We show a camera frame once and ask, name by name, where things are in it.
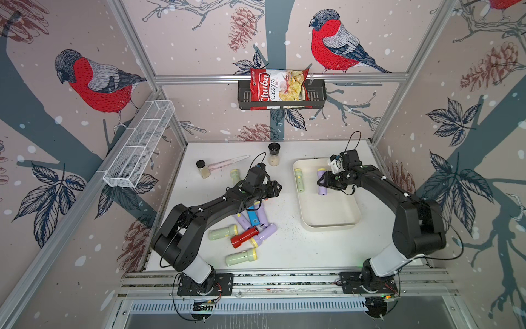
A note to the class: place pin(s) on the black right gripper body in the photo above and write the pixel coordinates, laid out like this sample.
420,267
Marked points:
344,178

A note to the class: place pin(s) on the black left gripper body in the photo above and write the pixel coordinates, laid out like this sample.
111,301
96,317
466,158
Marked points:
262,193

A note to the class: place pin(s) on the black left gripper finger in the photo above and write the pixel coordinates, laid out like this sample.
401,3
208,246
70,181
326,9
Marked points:
267,181
277,187

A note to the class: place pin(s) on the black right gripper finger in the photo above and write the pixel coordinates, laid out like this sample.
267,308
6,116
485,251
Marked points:
322,175
328,184

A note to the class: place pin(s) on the purple flashlight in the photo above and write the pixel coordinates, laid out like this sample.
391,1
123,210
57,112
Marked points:
260,237
322,189
242,221
262,216

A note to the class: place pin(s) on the green flashlight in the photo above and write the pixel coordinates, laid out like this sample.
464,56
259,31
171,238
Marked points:
226,232
299,180
249,255
235,176

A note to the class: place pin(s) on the blue flashlight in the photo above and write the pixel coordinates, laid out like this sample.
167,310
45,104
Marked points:
253,216

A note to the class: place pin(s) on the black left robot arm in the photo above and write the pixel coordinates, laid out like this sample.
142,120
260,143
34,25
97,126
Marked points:
179,238

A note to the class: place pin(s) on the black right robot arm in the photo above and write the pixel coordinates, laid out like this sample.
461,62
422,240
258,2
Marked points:
418,225

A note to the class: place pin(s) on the cream plastic storage tray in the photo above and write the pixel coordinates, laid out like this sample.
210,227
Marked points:
334,211

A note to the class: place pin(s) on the glass grinder with black cap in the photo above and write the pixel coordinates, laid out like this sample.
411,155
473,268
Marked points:
274,149

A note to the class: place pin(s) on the small jar with black lid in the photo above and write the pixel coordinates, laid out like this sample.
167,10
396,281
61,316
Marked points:
203,169

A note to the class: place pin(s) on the red flashlight lower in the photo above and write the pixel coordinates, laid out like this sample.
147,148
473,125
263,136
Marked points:
238,240

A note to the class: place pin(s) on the green flashlight front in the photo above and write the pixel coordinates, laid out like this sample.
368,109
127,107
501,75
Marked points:
249,255

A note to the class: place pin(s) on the red cassava chips bag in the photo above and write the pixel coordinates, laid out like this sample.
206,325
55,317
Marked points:
273,85

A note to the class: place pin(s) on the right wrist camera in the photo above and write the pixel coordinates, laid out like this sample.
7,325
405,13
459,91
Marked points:
335,164

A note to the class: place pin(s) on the black wall basket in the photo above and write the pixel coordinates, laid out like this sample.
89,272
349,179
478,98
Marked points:
316,95

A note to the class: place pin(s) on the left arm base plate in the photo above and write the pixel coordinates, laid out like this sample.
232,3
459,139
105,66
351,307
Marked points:
214,285

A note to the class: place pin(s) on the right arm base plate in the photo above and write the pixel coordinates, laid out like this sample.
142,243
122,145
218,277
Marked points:
354,282

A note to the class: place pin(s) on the white wire mesh basket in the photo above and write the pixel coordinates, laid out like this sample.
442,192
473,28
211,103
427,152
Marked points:
133,159

